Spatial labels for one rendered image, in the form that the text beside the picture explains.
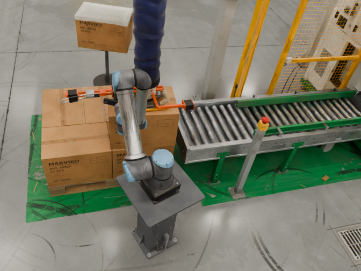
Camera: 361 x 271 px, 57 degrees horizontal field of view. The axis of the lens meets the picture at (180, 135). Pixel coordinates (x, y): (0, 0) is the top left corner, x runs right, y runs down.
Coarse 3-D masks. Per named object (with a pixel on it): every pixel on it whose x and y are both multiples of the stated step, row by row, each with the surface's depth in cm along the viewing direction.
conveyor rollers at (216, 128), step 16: (192, 112) 349; (208, 112) 352; (224, 112) 356; (240, 112) 359; (256, 112) 362; (272, 112) 365; (288, 112) 369; (320, 112) 381; (336, 112) 381; (352, 112) 383; (192, 128) 332; (208, 128) 334; (224, 128) 338; (240, 128) 342; (256, 128) 346; (336, 128) 360
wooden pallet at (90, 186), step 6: (102, 180) 322; (108, 180) 325; (114, 180) 327; (60, 186) 312; (66, 186) 314; (72, 186) 328; (78, 186) 329; (84, 186) 329; (90, 186) 330; (96, 186) 331; (102, 186) 332; (108, 186) 331; (114, 186) 334; (54, 192) 316; (60, 192) 318; (66, 192) 322; (72, 192) 323
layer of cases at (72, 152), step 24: (48, 96) 341; (48, 120) 316; (72, 120) 320; (96, 120) 324; (48, 144) 294; (72, 144) 298; (96, 144) 301; (48, 168) 291; (72, 168) 300; (96, 168) 308; (120, 168) 318
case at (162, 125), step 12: (108, 96) 289; (108, 108) 291; (156, 120) 284; (168, 120) 287; (144, 132) 291; (156, 132) 294; (168, 132) 297; (120, 144) 296; (144, 144) 302; (156, 144) 305; (168, 144) 308
